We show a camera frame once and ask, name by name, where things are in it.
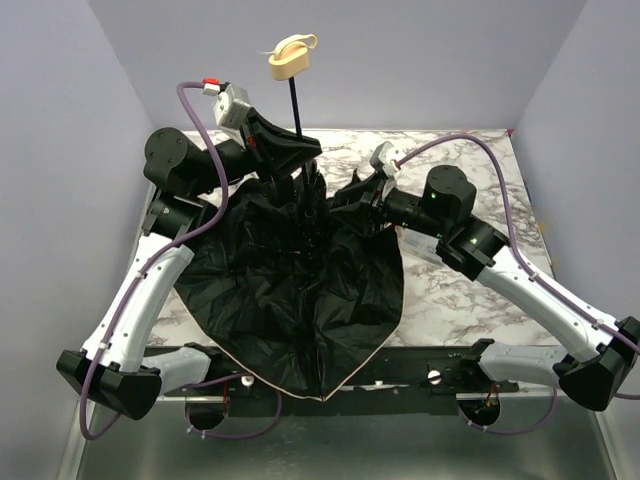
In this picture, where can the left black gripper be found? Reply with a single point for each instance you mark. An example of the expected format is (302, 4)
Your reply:
(257, 151)

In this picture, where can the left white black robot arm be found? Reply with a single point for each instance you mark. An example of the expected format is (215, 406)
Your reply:
(192, 195)

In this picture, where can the clear plastic box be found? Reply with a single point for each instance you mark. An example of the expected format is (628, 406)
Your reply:
(420, 245)

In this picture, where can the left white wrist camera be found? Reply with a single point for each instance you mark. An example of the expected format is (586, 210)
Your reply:
(231, 107)

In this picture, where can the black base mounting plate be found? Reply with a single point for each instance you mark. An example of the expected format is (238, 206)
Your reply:
(397, 380)

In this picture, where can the aluminium frame rail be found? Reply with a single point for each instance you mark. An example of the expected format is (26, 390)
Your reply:
(526, 393)

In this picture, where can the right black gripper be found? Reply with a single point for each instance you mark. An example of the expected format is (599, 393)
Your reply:
(373, 191)

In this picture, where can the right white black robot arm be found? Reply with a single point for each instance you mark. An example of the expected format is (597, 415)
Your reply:
(596, 351)

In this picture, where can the beige umbrella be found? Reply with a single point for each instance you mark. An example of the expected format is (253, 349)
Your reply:
(290, 296)

